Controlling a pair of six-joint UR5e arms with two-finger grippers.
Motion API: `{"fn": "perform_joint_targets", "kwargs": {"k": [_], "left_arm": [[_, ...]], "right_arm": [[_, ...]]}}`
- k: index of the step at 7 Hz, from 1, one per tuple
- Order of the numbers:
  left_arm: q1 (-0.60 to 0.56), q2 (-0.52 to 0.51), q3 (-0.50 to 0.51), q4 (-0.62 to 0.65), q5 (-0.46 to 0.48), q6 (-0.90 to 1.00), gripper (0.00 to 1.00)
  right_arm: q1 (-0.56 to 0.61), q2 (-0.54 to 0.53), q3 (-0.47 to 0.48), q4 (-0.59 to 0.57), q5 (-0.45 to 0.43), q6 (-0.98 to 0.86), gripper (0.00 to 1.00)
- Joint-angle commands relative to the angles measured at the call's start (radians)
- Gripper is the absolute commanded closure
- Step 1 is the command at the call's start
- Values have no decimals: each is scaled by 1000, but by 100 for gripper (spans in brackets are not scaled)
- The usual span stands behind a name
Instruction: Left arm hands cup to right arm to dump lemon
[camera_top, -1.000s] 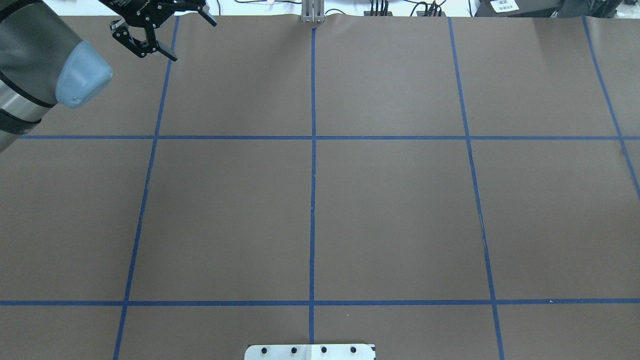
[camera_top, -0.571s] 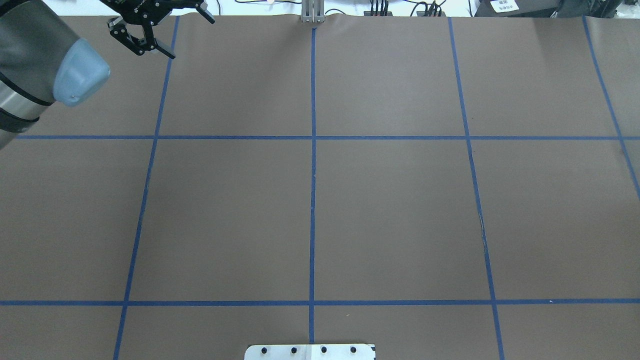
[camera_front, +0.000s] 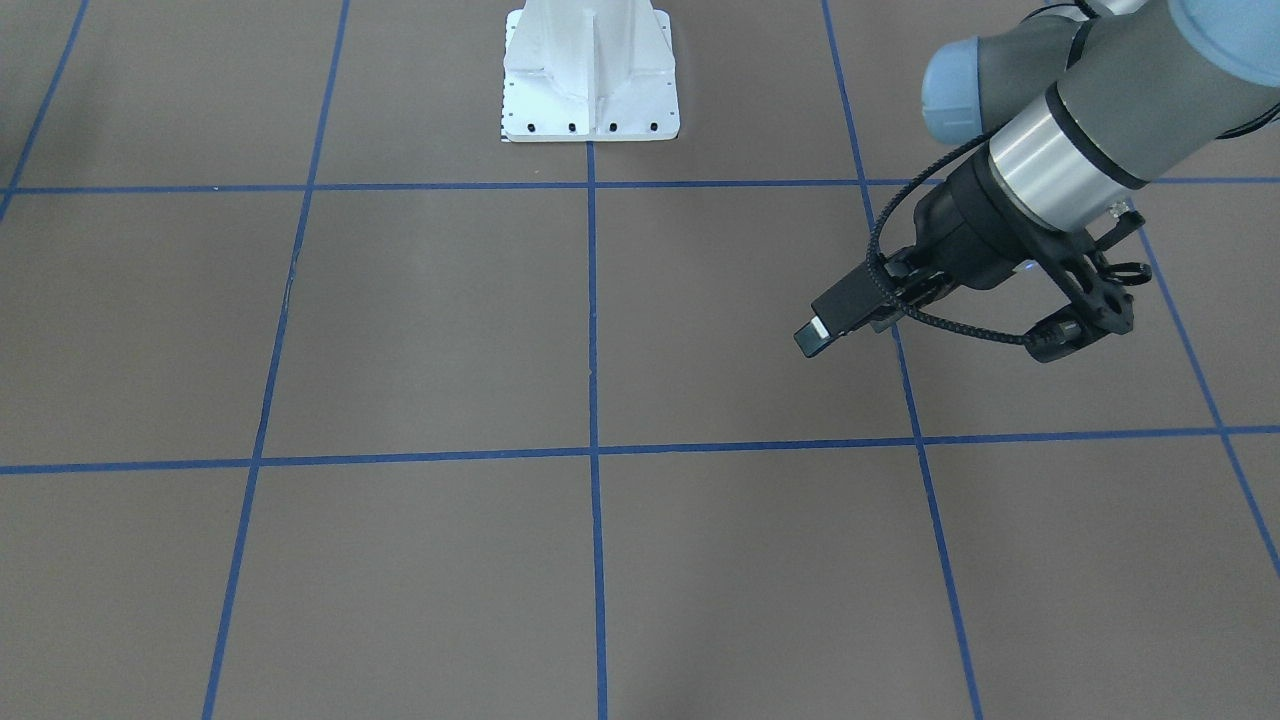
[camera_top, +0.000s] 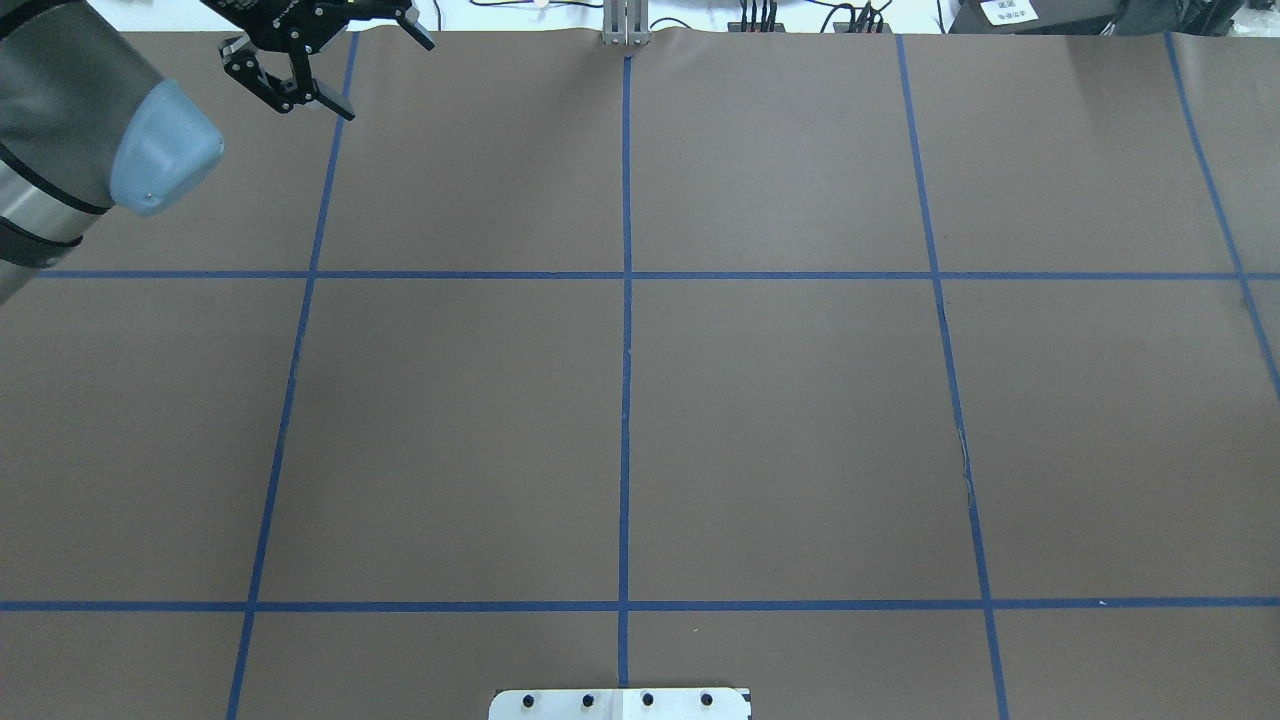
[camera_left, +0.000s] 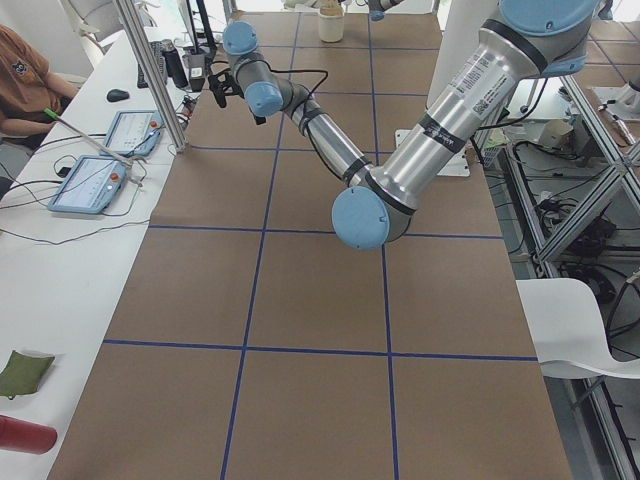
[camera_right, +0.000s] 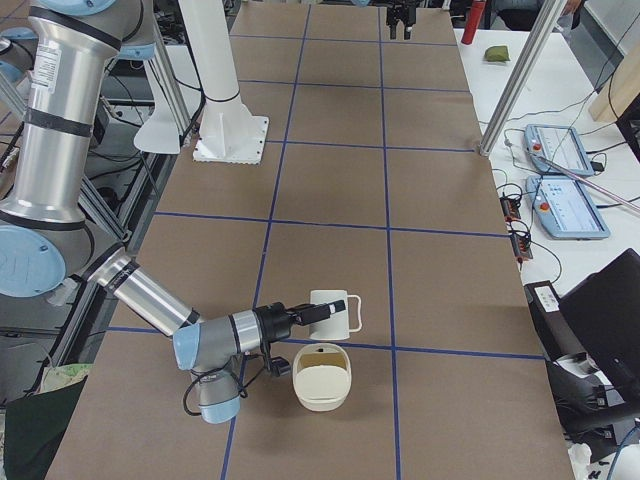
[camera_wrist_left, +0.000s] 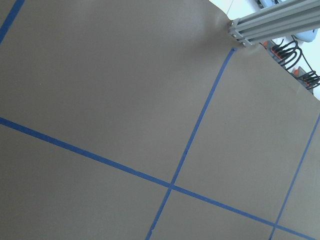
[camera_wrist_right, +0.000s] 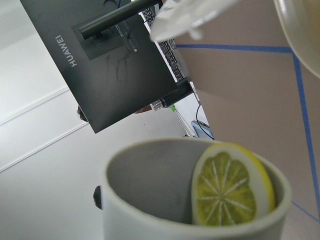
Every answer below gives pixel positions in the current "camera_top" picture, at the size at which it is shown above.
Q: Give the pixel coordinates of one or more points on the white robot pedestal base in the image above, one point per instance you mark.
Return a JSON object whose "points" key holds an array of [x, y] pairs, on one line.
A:
{"points": [[623, 703]]}

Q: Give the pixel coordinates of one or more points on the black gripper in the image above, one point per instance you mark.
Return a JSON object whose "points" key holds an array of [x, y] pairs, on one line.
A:
{"points": [[292, 33]]}

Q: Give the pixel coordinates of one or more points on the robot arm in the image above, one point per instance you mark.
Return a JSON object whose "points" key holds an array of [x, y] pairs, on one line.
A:
{"points": [[89, 125]]}

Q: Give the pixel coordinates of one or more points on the black cable connector block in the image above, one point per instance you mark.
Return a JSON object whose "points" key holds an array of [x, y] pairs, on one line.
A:
{"points": [[866, 19], [757, 17]]}

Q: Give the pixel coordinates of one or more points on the black box with label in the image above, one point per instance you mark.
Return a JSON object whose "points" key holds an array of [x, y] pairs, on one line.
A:
{"points": [[1032, 17]]}

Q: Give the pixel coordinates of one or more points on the aluminium frame post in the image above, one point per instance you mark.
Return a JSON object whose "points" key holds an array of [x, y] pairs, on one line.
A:
{"points": [[625, 23]]}

